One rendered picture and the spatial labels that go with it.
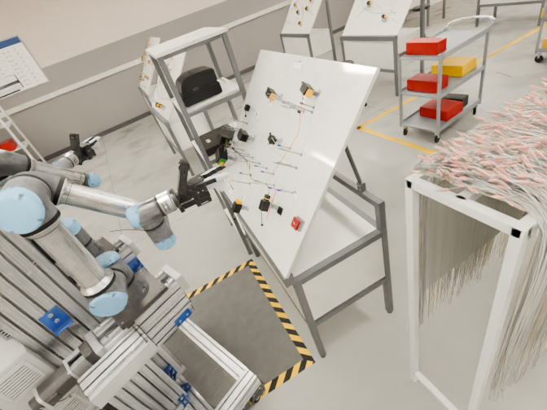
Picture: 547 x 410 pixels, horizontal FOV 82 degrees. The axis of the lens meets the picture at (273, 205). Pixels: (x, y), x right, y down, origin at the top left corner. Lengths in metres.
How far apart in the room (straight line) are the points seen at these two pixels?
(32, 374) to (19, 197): 0.80
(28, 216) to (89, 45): 7.82
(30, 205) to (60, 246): 0.16
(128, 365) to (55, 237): 0.58
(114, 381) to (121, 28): 8.02
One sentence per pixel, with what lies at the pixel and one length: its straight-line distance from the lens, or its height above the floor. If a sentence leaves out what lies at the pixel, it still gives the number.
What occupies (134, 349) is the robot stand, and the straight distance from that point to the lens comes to 1.45.
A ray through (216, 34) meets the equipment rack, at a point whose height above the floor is 1.83.
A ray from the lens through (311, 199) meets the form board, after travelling 1.46.
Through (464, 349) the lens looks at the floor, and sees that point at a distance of 2.36.
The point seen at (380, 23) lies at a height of 0.99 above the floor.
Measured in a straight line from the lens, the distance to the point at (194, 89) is 2.41.
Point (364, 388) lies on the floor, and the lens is 2.22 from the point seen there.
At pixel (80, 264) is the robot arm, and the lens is 1.18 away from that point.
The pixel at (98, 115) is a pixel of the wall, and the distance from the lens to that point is 8.91.
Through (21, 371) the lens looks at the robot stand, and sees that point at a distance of 1.61.
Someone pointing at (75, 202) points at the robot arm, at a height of 1.66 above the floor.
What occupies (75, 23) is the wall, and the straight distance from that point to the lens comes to 8.75.
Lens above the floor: 2.07
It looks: 36 degrees down
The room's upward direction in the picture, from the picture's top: 19 degrees counter-clockwise
